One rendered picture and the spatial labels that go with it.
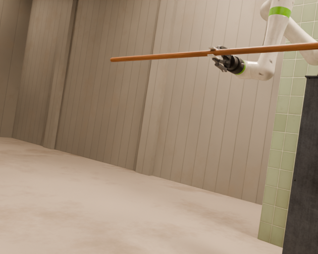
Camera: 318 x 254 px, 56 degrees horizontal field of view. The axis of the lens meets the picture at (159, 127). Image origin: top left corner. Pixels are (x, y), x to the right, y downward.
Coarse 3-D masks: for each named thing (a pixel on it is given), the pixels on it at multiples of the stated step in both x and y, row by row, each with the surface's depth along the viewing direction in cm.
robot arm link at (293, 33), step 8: (264, 8) 180; (264, 16) 183; (288, 24) 181; (296, 24) 182; (288, 32) 183; (296, 32) 182; (304, 32) 183; (296, 40) 184; (304, 40) 182; (312, 40) 182; (304, 56) 187; (312, 56) 182; (312, 64) 187
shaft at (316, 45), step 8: (232, 48) 142; (240, 48) 138; (248, 48) 136; (256, 48) 133; (264, 48) 131; (272, 48) 128; (280, 48) 126; (288, 48) 124; (296, 48) 122; (304, 48) 120; (312, 48) 119; (128, 56) 189; (136, 56) 184; (144, 56) 179; (152, 56) 175; (160, 56) 171; (168, 56) 167; (176, 56) 163; (184, 56) 160; (192, 56) 157; (200, 56) 155
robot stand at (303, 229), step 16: (304, 96) 169; (304, 112) 168; (304, 128) 167; (304, 144) 167; (304, 160) 166; (304, 176) 165; (304, 192) 164; (288, 208) 169; (304, 208) 163; (288, 224) 168; (304, 224) 163; (288, 240) 167; (304, 240) 162
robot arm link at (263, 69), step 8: (272, 16) 165; (280, 16) 163; (272, 24) 164; (280, 24) 163; (272, 32) 164; (280, 32) 164; (264, 40) 167; (272, 40) 164; (280, 40) 165; (264, 56) 164; (272, 56) 163; (256, 64) 166; (264, 64) 163; (272, 64) 163; (256, 72) 165; (264, 72) 163; (272, 72) 163; (264, 80) 167
